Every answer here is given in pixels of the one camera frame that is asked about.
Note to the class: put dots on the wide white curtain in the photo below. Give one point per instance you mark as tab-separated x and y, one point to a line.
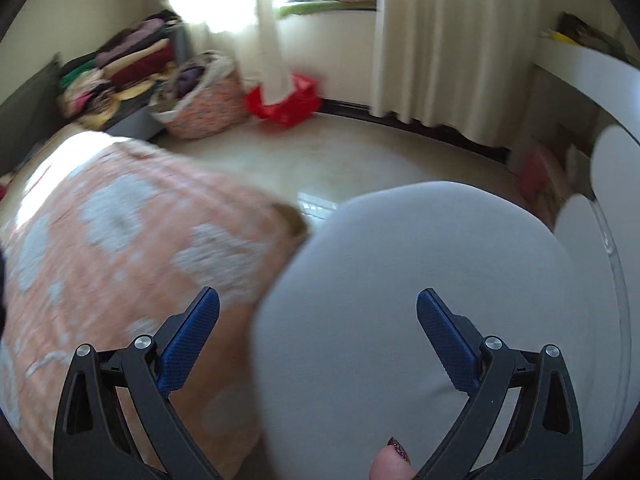
450	45

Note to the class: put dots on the white desk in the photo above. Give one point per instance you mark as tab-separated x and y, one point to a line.
585	72

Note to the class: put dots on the narrow white curtain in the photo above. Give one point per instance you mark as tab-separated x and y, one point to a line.
272	50

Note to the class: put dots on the laundry basket with clothes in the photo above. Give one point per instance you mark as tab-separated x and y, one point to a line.
205	105

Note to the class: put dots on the grey quilted headboard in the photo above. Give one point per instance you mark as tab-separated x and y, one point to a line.
30	100

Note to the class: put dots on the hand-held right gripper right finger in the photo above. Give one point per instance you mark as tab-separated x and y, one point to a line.
450	345

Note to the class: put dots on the pink bag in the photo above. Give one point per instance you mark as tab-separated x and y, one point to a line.
535	170

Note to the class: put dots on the person's right hand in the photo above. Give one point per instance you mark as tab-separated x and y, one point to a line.
390	462

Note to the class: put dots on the green window seat cushion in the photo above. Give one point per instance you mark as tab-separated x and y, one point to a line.
325	8

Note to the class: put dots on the stack of folded clothes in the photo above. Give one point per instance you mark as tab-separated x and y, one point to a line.
125	65

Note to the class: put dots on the yellow and brown papers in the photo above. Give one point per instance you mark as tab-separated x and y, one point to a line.
580	30

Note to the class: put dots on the red plastic bag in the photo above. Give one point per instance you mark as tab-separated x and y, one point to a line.
292	102

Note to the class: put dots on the orange plaid tufted blanket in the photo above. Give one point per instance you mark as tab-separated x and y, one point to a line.
125	260

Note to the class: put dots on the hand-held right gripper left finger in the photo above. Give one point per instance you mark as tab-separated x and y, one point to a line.
187	345

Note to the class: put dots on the grey round seat cushion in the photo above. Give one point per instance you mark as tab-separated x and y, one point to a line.
400	260

